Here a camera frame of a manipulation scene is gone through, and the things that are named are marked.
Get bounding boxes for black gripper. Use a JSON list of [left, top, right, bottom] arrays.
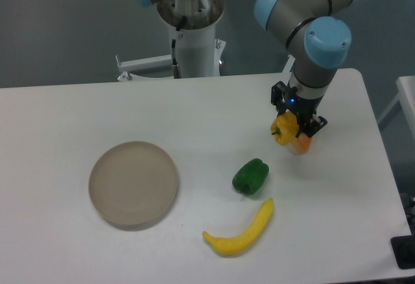
[[270, 81, 327, 138]]

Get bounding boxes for yellow bell pepper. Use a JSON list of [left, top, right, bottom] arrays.
[[270, 112, 298, 146]]

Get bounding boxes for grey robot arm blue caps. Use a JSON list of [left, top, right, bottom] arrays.
[[137, 0, 356, 137]]

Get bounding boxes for green bell pepper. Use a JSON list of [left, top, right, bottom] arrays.
[[232, 158, 269, 195]]

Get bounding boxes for beige round plate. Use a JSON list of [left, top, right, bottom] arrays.
[[88, 141, 180, 231]]

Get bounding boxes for orange fruit wedge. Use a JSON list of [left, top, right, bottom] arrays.
[[290, 134, 313, 154]]

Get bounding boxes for white side table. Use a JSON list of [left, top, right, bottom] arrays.
[[377, 75, 414, 136]]

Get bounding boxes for yellow banana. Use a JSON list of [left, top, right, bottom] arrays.
[[202, 198, 274, 256]]

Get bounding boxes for black device at edge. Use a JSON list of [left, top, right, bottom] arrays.
[[390, 193, 415, 270]]

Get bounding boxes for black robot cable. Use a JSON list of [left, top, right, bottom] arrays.
[[171, 16, 187, 79]]

